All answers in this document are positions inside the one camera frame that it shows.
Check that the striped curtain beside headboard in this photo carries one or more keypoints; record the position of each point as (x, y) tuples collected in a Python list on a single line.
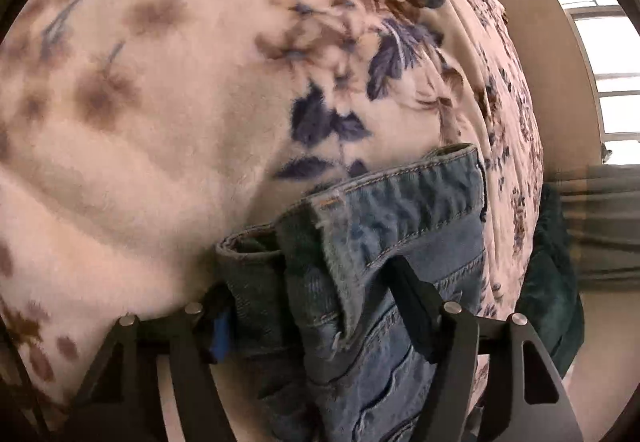
[(600, 227)]

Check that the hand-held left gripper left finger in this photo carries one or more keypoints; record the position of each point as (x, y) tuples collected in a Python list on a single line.
[(220, 337)]

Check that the blue denim pants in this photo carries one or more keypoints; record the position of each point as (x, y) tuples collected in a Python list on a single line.
[(400, 222)]

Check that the window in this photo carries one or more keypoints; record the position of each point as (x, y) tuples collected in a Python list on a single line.
[(605, 52)]

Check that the dark green cloth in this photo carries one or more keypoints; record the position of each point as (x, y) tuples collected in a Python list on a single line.
[(550, 282)]

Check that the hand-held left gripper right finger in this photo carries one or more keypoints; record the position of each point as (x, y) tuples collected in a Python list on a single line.
[(415, 312)]

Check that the floral blanket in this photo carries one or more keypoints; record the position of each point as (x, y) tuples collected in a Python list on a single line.
[(175, 122)]

